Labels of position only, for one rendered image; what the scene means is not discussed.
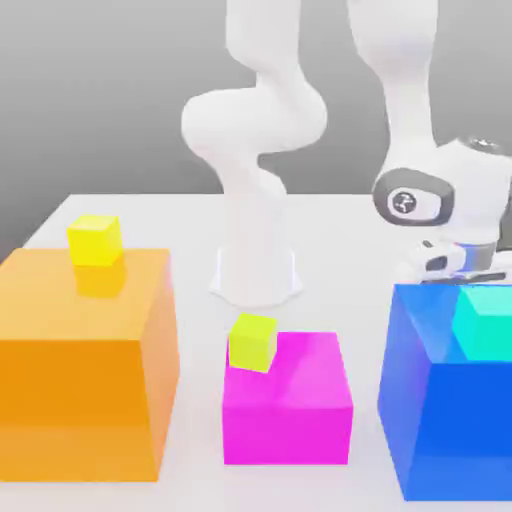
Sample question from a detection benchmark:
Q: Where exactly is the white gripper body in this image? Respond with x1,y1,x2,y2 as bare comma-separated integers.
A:
396,250,512,287

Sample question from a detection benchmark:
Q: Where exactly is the small cyan cube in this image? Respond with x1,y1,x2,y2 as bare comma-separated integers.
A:
451,285,512,364

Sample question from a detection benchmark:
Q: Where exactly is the small lime cube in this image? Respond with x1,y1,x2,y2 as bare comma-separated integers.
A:
227,312,279,375

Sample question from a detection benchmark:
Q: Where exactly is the small yellow cube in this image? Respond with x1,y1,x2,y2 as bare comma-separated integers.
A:
66,214,124,268

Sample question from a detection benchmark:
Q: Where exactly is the large blue box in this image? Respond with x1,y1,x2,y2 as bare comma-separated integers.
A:
376,282,512,502

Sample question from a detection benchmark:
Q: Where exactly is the large magenta box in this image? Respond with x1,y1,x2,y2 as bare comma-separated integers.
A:
221,330,355,467

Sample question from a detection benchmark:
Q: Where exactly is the large orange box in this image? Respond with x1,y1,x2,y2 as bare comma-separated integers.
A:
0,247,182,484

